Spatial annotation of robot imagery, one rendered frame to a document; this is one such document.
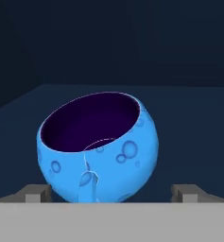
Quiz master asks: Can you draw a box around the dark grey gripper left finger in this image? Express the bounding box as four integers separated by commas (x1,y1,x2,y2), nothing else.
0,183,53,204

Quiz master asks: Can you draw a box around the blue round mug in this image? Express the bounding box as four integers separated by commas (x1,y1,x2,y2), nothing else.
36,91,160,204

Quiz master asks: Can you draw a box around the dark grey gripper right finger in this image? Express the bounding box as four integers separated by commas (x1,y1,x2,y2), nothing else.
170,183,224,204

